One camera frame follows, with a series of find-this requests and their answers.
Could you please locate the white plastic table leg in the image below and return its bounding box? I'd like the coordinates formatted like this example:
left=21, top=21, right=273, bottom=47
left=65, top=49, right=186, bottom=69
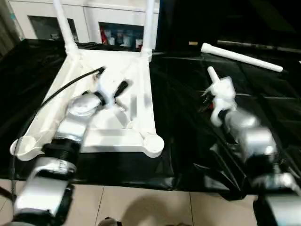
left=140, top=0, right=157, bottom=59
left=207, top=66, right=222, bottom=88
left=201, top=42, right=284, bottom=73
left=52, top=0, right=79, bottom=55

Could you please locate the black metal rail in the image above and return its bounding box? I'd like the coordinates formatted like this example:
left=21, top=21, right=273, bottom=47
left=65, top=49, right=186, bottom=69
left=219, top=41, right=301, bottom=51

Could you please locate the white plastic table top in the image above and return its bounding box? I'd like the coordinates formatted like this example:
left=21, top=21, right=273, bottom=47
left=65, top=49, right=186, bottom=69
left=9, top=47, right=165, bottom=158

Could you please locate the dark round robot part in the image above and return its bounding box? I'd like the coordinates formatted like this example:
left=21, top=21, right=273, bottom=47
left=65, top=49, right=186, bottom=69
left=103, top=218, right=122, bottom=226

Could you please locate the white glass-door cabinet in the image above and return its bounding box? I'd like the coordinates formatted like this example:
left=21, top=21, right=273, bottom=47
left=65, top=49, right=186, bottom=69
left=8, top=0, right=160, bottom=50

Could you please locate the black mat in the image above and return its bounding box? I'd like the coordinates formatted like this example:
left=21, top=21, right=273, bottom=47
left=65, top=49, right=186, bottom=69
left=0, top=39, right=301, bottom=201

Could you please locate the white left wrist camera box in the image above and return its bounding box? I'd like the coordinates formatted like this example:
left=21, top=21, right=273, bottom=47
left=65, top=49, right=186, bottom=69
left=94, top=78, right=125, bottom=111

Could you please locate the grey curtain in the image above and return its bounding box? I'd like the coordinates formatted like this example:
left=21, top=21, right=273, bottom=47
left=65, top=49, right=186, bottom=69
left=0, top=0, right=19, bottom=55

